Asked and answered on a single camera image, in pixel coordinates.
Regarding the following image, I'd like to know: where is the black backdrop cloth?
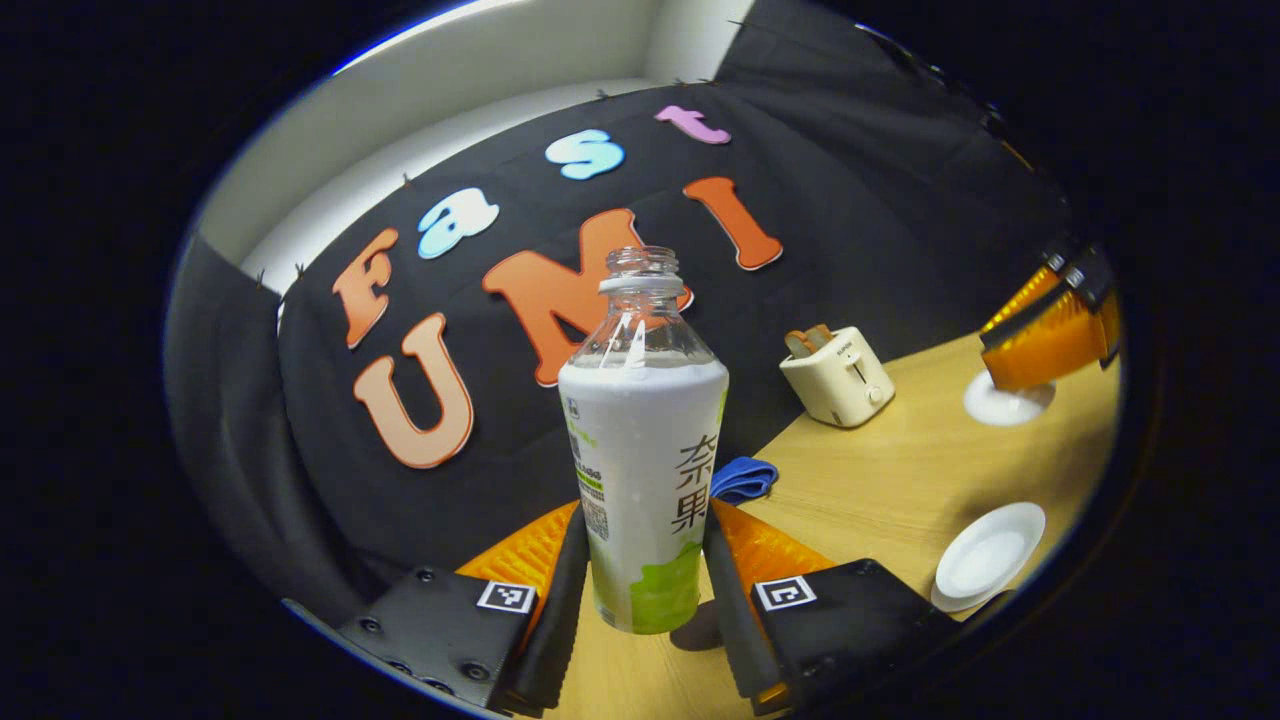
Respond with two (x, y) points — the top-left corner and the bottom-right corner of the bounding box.
(165, 0), (1101, 626)

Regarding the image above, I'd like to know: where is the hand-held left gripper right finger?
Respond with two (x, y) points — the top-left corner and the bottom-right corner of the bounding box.
(700, 498), (961, 717)

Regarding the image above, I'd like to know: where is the blue towel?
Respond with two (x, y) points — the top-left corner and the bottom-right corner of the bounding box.
(710, 456), (780, 505)

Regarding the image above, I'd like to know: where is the dark brown round coaster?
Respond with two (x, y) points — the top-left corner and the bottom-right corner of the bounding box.
(668, 598), (727, 653)

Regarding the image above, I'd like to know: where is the white teacup lid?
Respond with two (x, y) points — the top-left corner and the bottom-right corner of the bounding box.
(963, 368), (1057, 428)

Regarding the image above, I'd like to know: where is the white teacup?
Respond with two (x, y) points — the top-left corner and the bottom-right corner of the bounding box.
(930, 501), (1047, 614)

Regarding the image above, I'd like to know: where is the white toaster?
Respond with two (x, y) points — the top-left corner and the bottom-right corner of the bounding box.
(779, 326), (897, 429)

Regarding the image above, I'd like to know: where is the green white label water bottle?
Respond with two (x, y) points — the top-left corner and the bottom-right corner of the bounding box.
(557, 246), (731, 636)

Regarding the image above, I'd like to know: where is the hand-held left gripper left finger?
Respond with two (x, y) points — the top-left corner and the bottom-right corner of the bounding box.
(335, 500), (591, 719)

